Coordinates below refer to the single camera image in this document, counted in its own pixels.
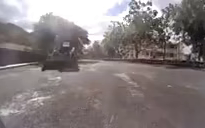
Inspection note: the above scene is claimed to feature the grey asphalt road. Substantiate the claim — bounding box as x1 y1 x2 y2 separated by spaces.
0 59 205 128

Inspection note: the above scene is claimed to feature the dark loader vehicle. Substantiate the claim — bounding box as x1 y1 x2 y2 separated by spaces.
41 37 81 73

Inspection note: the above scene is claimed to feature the large dark tree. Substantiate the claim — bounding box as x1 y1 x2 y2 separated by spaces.
32 12 91 56

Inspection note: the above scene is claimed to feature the row of trees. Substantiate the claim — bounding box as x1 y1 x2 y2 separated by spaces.
89 0 205 64

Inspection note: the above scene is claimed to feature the pale building behind trees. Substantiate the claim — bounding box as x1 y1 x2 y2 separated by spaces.
136 41 193 62

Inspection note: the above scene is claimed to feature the pale kerb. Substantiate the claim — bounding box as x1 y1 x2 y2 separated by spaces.
0 61 40 71

